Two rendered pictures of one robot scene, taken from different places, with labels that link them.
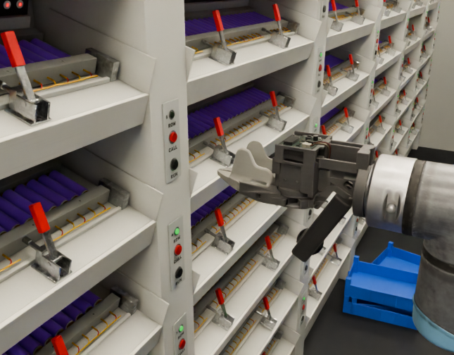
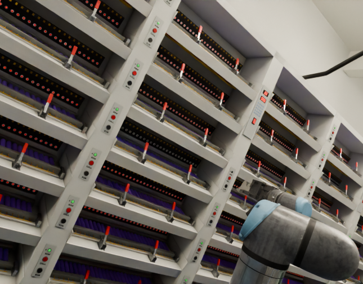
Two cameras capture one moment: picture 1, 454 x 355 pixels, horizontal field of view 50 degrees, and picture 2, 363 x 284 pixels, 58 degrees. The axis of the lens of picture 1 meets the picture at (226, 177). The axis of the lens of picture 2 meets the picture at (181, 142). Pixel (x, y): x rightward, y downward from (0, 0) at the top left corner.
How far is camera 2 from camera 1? 1.05 m
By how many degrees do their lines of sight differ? 39
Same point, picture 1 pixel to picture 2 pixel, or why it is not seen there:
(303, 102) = not seen: hidden behind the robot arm
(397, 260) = not seen: outside the picture
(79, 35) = (219, 144)
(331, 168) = (264, 189)
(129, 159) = (215, 177)
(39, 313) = (178, 185)
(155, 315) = (197, 229)
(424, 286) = not seen: hidden behind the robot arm
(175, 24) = (243, 151)
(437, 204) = (283, 198)
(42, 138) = (202, 149)
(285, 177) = (252, 189)
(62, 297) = (184, 188)
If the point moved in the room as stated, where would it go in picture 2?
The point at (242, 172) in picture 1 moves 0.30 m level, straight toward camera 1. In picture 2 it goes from (242, 187) to (224, 174)
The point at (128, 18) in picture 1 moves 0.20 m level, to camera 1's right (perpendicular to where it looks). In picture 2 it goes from (232, 143) to (270, 156)
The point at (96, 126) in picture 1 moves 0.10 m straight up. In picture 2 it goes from (213, 157) to (220, 138)
